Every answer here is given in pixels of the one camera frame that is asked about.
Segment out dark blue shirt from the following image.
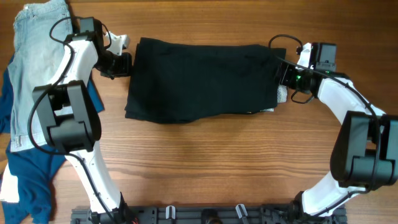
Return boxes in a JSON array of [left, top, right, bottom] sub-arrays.
[[3, 40, 104, 223]]

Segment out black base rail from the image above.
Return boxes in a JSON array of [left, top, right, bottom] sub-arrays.
[[70, 203, 348, 224]]

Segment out black shorts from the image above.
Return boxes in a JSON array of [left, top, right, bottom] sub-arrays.
[[125, 38, 286, 124]]

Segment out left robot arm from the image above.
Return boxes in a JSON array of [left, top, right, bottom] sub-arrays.
[[31, 32, 139, 223]]

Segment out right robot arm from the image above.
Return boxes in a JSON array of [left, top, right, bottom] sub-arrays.
[[267, 60, 397, 223]]

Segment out light blue denim shorts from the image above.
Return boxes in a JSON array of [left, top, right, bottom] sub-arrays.
[[7, 0, 70, 152]]

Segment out white cloth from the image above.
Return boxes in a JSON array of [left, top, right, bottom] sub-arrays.
[[1, 164, 20, 203]]

